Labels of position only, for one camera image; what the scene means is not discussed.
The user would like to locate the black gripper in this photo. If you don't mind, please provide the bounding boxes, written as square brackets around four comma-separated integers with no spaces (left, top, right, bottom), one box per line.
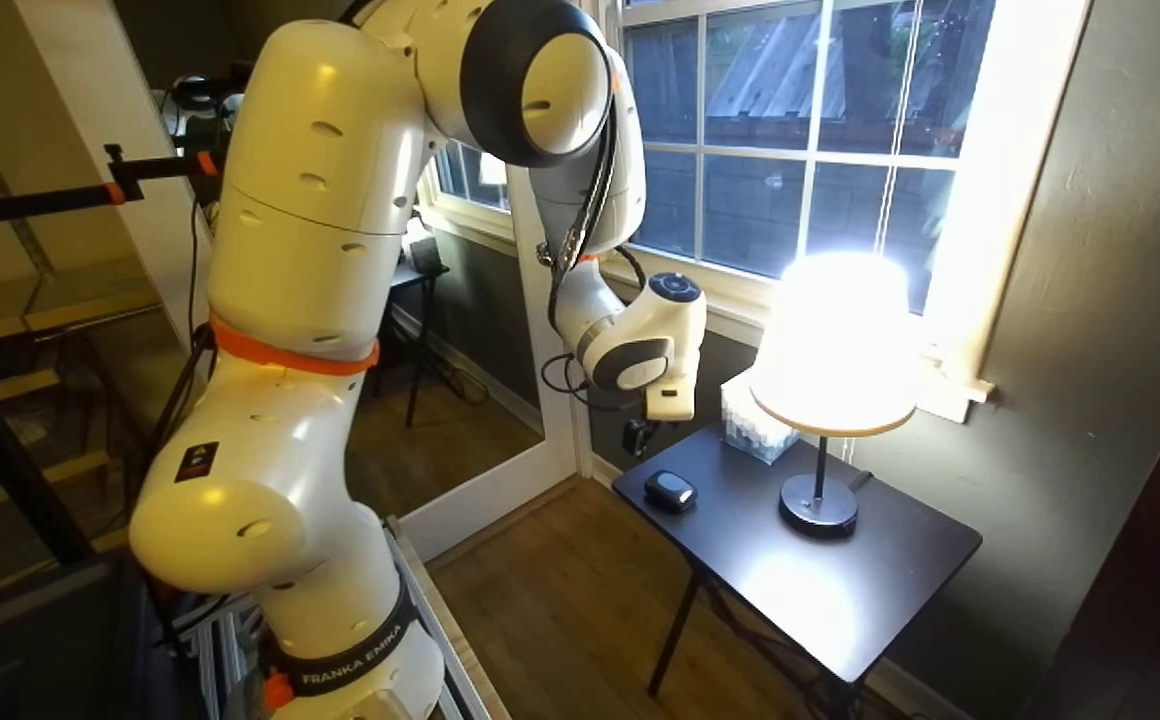
[611,411,661,463]

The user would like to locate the small black object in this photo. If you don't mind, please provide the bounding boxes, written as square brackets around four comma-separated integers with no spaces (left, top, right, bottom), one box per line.
[642,469,700,515]

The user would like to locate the white framed window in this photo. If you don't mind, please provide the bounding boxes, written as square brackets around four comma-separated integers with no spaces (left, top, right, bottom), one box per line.
[576,0,1096,431]

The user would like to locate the patterned tissue box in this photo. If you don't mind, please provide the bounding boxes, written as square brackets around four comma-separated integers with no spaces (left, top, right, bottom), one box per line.
[715,373,804,469]

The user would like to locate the white framed leaning mirror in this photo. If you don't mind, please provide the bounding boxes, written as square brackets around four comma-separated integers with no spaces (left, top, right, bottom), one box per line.
[335,134,595,563]

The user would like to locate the table lamp with white shade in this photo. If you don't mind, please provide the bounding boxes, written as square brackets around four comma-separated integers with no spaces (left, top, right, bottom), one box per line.
[744,248,926,539]

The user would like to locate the black side table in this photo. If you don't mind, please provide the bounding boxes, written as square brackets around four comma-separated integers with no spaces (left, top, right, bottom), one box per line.
[611,426,988,704]

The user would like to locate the clear blind wand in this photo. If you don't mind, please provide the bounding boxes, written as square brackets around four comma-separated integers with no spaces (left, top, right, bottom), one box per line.
[872,0,926,255]

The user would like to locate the black diagonal stand pole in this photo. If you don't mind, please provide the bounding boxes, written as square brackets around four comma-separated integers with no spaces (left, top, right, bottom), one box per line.
[0,332,101,574]

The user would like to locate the black clamp bar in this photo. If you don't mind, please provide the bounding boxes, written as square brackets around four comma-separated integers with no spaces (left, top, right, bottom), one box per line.
[0,141,224,234]

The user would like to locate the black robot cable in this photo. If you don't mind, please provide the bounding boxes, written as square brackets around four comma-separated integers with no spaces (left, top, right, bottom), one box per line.
[532,76,653,406]

